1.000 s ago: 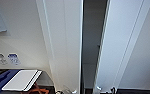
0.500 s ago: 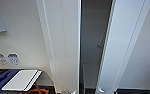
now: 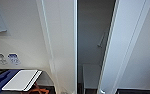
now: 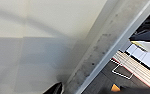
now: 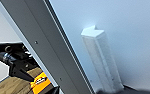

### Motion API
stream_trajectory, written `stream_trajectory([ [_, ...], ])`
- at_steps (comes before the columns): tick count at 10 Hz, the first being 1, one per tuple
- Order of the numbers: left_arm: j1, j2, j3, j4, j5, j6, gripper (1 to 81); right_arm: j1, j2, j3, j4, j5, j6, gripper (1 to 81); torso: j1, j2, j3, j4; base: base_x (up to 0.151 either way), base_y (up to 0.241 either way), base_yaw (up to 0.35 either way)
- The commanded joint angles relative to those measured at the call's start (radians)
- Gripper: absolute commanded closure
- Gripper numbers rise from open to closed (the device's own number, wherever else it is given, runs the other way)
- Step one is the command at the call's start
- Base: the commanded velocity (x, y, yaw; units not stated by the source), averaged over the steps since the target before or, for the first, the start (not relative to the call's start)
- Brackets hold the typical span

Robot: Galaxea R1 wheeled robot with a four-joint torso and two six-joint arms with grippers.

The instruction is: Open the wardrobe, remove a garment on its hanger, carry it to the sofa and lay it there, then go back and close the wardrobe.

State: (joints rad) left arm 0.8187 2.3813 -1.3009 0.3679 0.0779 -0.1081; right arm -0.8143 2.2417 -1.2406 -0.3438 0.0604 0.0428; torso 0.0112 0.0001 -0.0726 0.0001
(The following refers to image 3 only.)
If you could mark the white wardrobe door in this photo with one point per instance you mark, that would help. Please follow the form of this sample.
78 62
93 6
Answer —
127 36
62 36

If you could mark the white wardrobe cabinet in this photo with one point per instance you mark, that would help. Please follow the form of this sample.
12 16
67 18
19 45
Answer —
91 20

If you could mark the white flat board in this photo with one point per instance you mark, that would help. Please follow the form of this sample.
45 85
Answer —
21 80

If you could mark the blue moulded tray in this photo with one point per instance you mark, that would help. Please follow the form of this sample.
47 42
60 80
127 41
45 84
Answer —
0 81

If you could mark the wall socket with blue label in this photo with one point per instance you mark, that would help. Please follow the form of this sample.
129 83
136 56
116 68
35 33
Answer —
13 58

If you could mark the white wall socket plate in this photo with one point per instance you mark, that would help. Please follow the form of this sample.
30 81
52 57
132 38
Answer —
0 58

